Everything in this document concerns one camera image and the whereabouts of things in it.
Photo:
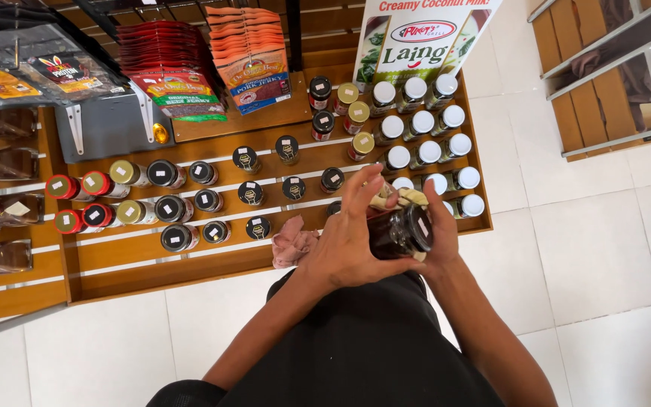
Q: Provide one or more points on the wooden rack with grey frame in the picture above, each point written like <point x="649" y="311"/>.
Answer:
<point x="608" y="73"/>

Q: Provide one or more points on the grey box with white brackets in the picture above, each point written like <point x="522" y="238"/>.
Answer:
<point x="108" y="133"/>

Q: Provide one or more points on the small gold round object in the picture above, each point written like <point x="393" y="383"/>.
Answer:
<point x="160" y="133"/>

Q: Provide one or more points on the dark jar with black lid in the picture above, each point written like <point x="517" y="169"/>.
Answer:
<point x="396" y="234"/>

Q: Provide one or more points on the wooden display shelf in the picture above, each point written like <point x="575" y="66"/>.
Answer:
<point x="150" y="271"/>

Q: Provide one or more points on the stack of red jerky packets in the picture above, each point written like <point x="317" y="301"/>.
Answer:
<point x="173" y="73"/>

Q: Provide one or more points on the person's black shirt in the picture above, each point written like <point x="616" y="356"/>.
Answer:
<point x="354" y="345"/>

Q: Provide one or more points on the person's right fingers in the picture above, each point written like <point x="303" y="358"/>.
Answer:
<point x="434" y="200"/>

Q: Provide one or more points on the white-label jar with gold lid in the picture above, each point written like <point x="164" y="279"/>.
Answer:
<point x="127" y="173"/>
<point x="134" y="212"/>

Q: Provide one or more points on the stack of orange jerky packets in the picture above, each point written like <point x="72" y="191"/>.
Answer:
<point x="252" y="59"/>

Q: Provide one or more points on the person's right hand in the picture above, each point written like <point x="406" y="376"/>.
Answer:
<point x="444" y="243"/>

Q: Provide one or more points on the person's left hand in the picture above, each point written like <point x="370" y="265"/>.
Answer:
<point x="337" y="248"/>

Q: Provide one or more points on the red-label jar with gold lid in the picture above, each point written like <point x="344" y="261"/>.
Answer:
<point x="346" y="97"/>
<point x="361" y="146"/>
<point x="356" y="116"/>

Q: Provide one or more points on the red-label jar with black lid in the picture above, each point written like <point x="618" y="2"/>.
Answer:
<point x="322" y="125"/>
<point x="320" y="91"/>

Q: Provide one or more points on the group of emblem-lid black jars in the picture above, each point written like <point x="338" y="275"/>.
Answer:
<point x="289" y="186"/>

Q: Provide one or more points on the yellowish cleaning cloth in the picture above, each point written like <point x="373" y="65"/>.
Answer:
<point x="413" y="196"/>

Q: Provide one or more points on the white and green product sign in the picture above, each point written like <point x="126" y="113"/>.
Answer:
<point x="416" y="42"/>

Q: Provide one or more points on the pink cloth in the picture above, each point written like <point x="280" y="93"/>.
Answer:
<point x="291" y="243"/>

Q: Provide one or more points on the group of sticker-lid black jars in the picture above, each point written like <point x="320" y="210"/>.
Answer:
<point x="190" y="206"/>

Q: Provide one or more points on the hanging dark snack packets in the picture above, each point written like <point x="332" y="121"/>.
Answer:
<point x="31" y="56"/>

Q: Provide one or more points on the group of white-lid jars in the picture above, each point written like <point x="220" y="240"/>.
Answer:
<point x="427" y="152"/>

